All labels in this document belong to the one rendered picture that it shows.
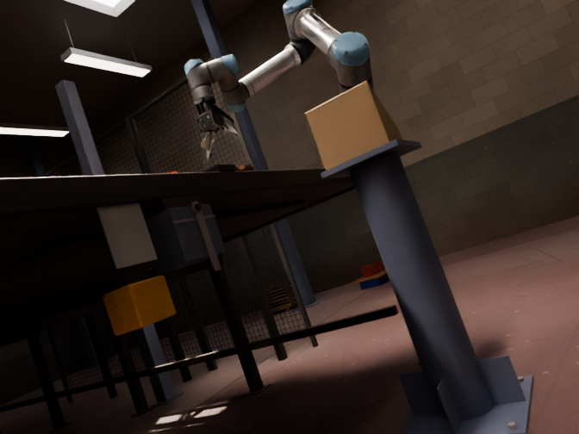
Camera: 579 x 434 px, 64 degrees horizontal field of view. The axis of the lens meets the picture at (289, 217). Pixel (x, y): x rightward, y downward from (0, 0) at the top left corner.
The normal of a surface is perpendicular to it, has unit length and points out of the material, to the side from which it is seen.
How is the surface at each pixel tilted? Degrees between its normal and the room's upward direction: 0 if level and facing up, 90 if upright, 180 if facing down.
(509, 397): 90
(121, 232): 90
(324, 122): 90
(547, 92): 90
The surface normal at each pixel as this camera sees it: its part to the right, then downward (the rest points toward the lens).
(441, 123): -0.50, 0.11
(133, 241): 0.80, -0.33
